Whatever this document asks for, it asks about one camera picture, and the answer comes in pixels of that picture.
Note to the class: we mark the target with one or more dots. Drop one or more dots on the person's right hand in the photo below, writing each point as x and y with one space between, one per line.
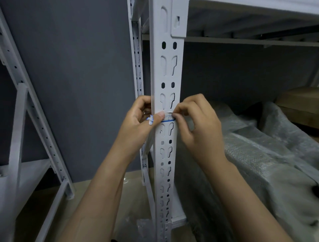
206 137

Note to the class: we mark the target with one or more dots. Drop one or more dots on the person's left hand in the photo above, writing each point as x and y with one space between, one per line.
134 134

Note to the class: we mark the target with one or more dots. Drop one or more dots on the torn blue-edged label piece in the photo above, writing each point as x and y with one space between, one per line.
150 120

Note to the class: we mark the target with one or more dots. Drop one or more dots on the blue-bordered white label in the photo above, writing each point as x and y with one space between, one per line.
168 118

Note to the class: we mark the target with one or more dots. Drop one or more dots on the white perforated shelf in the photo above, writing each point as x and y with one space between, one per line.
155 72

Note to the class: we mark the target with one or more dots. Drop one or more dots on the person's right forearm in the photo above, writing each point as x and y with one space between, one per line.
244 204

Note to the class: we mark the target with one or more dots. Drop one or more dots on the person's left forearm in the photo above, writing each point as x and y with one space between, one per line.
97 199

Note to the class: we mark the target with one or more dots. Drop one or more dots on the person's grey clothing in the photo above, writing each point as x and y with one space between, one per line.
261 179

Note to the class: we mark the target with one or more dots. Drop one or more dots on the plain brown cardboard box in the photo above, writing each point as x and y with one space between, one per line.
299 107

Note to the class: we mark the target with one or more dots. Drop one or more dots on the clear plastic wrap piece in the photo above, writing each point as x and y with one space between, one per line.
139 231

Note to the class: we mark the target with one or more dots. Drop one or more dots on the white metal shelving rack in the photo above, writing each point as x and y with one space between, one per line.
249 17

